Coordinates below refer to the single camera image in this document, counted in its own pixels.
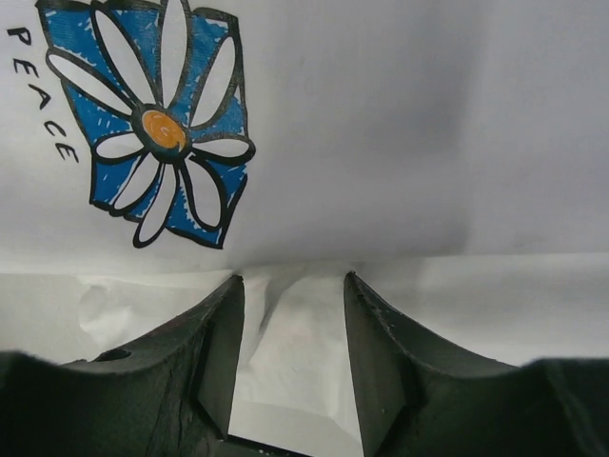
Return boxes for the white daisy print t-shirt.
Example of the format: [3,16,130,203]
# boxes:
[1,1,608,456]

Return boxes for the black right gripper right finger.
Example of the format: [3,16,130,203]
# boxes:
[344,273,608,456]

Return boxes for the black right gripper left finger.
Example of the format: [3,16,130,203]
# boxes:
[1,276,245,456]

